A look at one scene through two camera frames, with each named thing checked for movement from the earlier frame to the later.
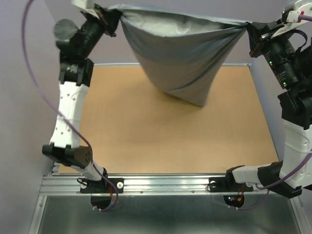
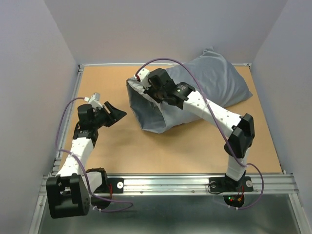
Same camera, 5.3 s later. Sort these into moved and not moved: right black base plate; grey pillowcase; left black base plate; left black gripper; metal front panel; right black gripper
Moved: left black gripper; grey pillowcase; right black gripper
Not moved: metal front panel; left black base plate; right black base plate
